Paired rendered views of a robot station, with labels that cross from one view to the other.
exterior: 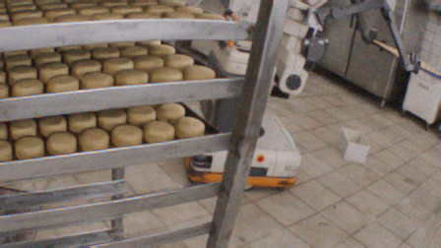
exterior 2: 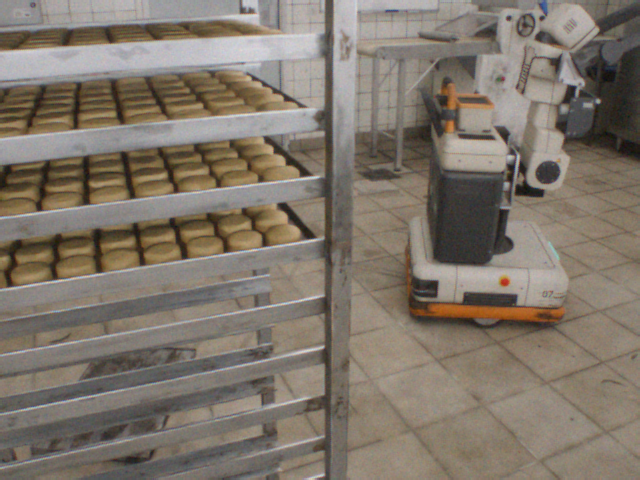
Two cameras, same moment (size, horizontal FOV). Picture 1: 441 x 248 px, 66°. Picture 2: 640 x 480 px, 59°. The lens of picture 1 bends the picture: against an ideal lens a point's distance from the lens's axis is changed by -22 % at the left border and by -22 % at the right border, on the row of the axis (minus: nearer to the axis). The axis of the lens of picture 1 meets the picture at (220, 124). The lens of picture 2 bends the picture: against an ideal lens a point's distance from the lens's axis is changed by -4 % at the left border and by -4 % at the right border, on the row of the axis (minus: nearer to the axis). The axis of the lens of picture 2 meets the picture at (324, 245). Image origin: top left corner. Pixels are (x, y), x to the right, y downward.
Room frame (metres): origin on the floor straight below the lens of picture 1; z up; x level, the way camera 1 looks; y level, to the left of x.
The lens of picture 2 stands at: (-0.08, -0.27, 1.40)
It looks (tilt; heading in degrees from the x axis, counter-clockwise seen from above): 25 degrees down; 20
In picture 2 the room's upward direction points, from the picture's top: straight up
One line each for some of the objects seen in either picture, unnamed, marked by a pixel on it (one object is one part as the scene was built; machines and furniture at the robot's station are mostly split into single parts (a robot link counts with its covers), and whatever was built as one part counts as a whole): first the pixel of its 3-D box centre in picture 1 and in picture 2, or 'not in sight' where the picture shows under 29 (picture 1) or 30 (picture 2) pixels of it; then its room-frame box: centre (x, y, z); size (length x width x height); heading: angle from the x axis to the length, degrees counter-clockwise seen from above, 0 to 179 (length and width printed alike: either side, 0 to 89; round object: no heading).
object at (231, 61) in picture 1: (238, 79); (470, 176); (2.42, -0.05, 0.59); 0.55 x 0.34 x 0.83; 14
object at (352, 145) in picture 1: (353, 146); not in sight; (3.02, -1.12, 0.08); 0.30 x 0.22 x 0.16; 0
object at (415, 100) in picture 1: (427, 94); not in sight; (4.50, -2.56, 0.38); 0.64 x 0.54 x 0.77; 136
